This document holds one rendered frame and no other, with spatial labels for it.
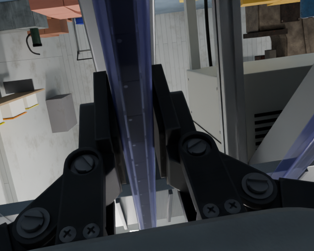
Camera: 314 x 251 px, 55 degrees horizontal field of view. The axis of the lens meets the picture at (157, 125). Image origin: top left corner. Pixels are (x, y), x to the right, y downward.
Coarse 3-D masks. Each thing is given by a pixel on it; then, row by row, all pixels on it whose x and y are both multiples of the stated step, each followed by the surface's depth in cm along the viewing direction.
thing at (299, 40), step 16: (256, 16) 583; (272, 16) 576; (288, 16) 578; (256, 32) 585; (272, 32) 575; (288, 32) 586; (304, 32) 586; (272, 48) 652; (288, 48) 594; (304, 48) 596
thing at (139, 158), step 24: (96, 0) 7; (120, 0) 7; (144, 0) 7; (120, 24) 8; (144, 24) 8; (120, 48) 8; (144, 48) 9; (120, 72) 9; (144, 72) 9; (120, 96) 10; (144, 96) 10; (120, 120) 11; (144, 120) 11; (144, 144) 13; (144, 168) 15; (144, 192) 17; (144, 216) 21
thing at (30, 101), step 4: (28, 96) 519; (32, 96) 534; (24, 100) 512; (28, 100) 517; (32, 100) 532; (36, 100) 548; (24, 104) 514; (28, 104) 516; (32, 104) 531; (36, 104) 550; (28, 108) 515
